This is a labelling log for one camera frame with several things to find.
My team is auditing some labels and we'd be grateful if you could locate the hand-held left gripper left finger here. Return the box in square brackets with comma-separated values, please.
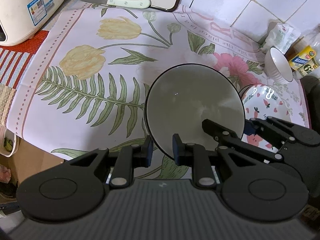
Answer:
[69, 135, 154, 188]

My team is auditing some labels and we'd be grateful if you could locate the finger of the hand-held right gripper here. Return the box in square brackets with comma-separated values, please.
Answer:
[202, 119, 284, 164]
[246, 117, 320, 153]

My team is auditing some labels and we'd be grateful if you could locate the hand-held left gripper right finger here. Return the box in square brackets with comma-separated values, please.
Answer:
[172, 134, 252, 188]

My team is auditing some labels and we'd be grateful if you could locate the white plate with dark rim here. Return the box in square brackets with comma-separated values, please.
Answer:
[144, 64, 245, 160]

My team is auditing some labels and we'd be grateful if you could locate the rabbit print plate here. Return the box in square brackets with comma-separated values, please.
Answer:
[239, 84, 307, 153]

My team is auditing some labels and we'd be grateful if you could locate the white ribbed bowl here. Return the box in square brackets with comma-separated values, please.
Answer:
[264, 47, 294, 82]

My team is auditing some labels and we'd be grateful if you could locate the yellow cap vinegar bottle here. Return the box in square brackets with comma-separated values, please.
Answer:
[294, 64, 320, 80]

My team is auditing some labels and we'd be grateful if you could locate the yellow label oil bottle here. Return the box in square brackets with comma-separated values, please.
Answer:
[287, 25, 320, 72]

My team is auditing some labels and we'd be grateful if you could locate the clear plastic bag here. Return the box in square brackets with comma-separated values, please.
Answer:
[261, 22, 302, 55]

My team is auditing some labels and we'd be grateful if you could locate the floral tablecloth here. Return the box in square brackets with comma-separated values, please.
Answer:
[7, 1, 310, 180]

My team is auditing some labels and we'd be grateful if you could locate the cardboard box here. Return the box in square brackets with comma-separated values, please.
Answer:
[0, 140, 65, 188]

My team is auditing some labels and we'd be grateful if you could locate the red striped cloth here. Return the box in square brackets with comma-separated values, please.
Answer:
[0, 29, 49, 125]

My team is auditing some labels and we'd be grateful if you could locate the white rice cooker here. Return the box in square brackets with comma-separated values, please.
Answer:
[0, 0, 67, 47]

